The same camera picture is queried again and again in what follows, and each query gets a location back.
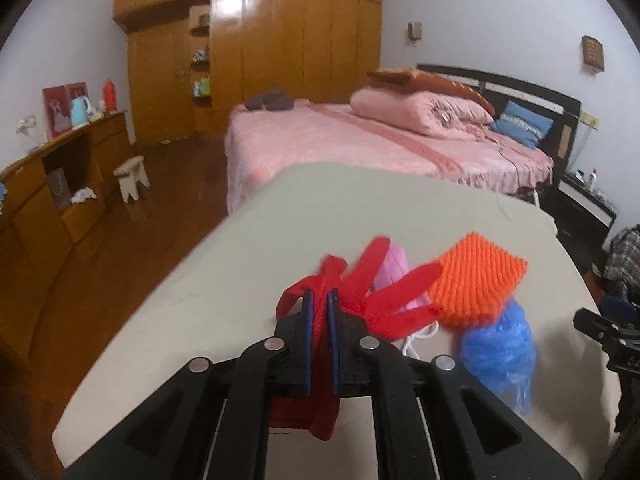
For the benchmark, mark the small white stool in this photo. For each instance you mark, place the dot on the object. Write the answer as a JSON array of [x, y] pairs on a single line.
[[129, 175]]

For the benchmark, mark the grey slippers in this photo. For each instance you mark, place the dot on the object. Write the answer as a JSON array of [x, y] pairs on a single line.
[[273, 100]]

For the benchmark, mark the black nightstand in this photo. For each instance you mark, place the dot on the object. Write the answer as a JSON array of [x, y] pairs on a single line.
[[583, 221]]

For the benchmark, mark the pink bed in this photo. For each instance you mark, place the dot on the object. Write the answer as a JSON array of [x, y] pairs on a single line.
[[259, 144]]

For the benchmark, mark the wall switch box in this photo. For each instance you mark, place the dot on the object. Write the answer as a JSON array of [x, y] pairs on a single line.
[[414, 31]]

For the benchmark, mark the red knit glove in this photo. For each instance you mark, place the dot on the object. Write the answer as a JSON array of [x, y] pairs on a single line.
[[317, 411]]

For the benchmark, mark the plaid clothing pile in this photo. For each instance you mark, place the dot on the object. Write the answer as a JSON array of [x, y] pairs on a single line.
[[621, 270]]

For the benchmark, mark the orange foam net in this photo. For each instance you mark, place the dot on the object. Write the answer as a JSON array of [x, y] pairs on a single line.
[[478, 277]]

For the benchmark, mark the light blue kettle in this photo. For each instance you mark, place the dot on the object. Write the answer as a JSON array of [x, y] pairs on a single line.
[[80, 107]]

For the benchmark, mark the blue pillow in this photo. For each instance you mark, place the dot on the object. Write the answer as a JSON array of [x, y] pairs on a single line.
[[522, 125]]

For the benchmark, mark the wooden wardrobe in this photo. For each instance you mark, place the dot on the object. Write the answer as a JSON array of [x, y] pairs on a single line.
[[191, 61]]

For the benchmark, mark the wooden sideboard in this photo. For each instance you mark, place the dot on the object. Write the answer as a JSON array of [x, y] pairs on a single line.
[[40, 226]]

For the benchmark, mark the red thermos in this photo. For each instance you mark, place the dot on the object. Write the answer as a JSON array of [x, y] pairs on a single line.
[[109, 96]]

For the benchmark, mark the white bottle on nightstand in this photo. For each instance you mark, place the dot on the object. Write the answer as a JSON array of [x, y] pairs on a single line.
[[592, 180]]

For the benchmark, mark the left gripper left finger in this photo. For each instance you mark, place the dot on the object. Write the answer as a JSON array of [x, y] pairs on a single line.
[[210, 420]]

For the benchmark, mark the blue plastic shoe cover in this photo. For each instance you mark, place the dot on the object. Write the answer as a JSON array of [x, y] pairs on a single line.
[[503, 356]]

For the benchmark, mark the pink face mask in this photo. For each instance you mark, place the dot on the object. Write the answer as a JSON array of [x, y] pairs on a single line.
[[395, 266]]

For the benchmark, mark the black headboard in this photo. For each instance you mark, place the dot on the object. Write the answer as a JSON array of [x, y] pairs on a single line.
[[499, 90]]

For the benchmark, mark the folded pink quilt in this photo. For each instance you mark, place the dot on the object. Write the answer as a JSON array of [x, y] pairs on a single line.
[[426, 113]]

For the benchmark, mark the white cloth in sideboard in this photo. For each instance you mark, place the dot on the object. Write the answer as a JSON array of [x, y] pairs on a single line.
[[83, 195]]

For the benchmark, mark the brown folded blanket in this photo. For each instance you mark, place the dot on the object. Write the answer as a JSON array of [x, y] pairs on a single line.
[[414, 81]]

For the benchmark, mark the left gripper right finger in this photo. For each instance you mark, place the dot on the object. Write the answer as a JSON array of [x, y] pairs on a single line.
[[433, 420]]

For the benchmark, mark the red gift box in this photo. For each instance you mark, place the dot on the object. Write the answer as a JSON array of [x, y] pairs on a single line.
[[57, 105]]

